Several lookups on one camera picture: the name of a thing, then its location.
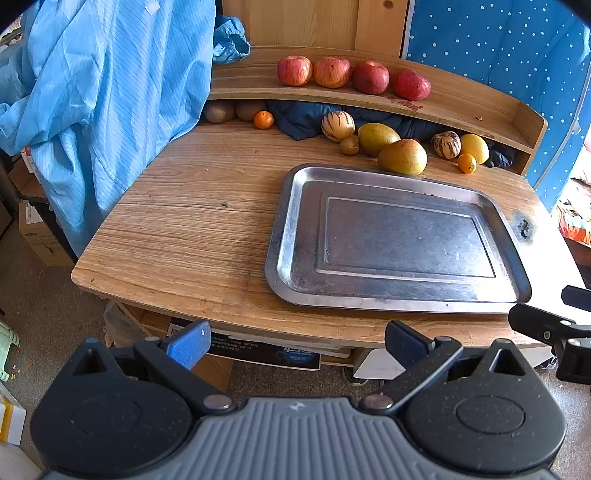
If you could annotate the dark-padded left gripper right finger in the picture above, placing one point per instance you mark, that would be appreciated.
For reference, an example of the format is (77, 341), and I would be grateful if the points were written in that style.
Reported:
(426, 361)

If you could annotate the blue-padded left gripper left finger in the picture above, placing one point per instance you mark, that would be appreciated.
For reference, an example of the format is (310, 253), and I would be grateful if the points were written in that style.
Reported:
(169, 363)

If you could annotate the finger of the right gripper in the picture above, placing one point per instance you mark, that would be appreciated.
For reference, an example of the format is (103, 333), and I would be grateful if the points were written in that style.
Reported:
(577, 297)
(543, 326)

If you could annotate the small brown kiwi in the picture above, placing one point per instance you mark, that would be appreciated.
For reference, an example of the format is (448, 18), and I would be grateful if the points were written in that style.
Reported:
(350, 146)

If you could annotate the small orange tangerine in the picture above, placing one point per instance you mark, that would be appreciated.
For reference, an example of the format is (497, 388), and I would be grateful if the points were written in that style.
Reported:
(263, 120)

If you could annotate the silver metal tray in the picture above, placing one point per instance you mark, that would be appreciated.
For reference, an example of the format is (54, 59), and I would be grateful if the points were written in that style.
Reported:
(356, 239)

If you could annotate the small orange kumquat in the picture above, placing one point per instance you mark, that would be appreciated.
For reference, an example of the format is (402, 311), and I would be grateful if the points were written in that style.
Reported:
(467, 163)

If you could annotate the yellow lemon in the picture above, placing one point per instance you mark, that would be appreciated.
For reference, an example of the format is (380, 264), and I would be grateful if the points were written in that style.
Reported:
(476, 146)

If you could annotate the cardboard box on floor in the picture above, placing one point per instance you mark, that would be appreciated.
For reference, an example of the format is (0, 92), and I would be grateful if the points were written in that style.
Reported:
(39, 237)

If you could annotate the dark striped pepino melon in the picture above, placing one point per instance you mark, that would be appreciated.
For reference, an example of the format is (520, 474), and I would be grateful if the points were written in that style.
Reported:
(447, 145)

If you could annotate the yellow-green pear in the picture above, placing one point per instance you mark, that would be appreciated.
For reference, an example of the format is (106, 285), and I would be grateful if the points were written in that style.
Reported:
(406, 157)

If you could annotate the green-yellow mango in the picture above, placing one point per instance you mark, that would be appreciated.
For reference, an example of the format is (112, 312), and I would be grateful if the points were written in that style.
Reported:
(374, 137)

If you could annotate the wooden raised shelf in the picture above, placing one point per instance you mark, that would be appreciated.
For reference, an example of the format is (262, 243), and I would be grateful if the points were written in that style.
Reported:
(455, 101)

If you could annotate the blue polka dot fabric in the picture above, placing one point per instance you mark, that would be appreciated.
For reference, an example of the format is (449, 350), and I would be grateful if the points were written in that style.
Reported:
(536, 51)

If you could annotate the left brown kiwi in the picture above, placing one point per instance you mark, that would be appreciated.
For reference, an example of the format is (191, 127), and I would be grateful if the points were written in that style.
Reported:
(219, 111)

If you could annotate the striped cream pepino melon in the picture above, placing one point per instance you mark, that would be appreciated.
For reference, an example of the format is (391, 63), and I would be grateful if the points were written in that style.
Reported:
(338, 125)

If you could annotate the dark blue cloth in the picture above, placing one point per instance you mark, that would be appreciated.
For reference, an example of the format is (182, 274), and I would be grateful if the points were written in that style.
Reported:
(302, 120)

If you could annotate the rightmost red apple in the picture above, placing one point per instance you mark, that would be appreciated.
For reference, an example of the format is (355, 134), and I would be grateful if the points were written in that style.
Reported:
(410, 85)

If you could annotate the light blue garment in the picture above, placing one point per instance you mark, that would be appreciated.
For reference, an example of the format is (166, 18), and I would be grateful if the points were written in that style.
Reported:
(97, 89)

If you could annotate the red-yellow apple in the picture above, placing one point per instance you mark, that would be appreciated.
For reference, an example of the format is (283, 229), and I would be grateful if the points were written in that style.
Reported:
(294, 70)
(331, 72)

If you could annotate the leftmost red-yellow apple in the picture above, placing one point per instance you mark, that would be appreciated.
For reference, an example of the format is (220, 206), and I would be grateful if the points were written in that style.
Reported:
(294, 70)

